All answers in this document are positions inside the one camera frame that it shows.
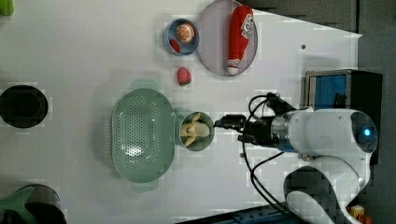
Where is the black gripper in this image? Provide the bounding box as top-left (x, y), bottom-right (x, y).
top-left (214, 115), bottom-right (276, 147)

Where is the green mug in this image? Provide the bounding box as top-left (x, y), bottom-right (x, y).
top-left (174, 108), bottom-right (215, 151)

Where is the red toy strawberry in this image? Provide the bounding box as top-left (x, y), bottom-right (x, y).
top-left (177, 67), bottom-right (191, 86)

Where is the small blue bowl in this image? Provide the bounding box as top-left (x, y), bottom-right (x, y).
top-left (163, 19), bottom-right (200, 56)

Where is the grey round plate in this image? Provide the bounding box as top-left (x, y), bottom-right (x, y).
top-left (198, 0), bottom-right (241, 76)

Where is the green colander basket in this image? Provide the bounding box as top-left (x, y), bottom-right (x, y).
top-left (111, 79), bottom-right (175, 193)

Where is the small red toy fruit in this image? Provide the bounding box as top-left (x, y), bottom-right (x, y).
top-left (169, 39), bottom-right (181, 53)

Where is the red ketchup bottle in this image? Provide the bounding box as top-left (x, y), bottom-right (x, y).
top-left (227, 6), bottom-right (254, 75)

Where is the orange slice toy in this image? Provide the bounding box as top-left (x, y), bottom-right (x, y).
top-left (177, 23), bottom-right (195, 43)

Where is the silver toaster oven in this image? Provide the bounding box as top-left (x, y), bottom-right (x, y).
top-left (304, 69), bottom-right (383, 164)

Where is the black cylinder container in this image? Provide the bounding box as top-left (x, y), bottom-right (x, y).
top-left (1, 184), bottom-right (67, 224)

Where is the black round cup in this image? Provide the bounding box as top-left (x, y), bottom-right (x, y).
top-left (0, 85), bottom-right (49, 129)

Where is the green toy object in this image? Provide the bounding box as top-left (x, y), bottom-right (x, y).
top-left (0, 0), bottom-right (15, 17)

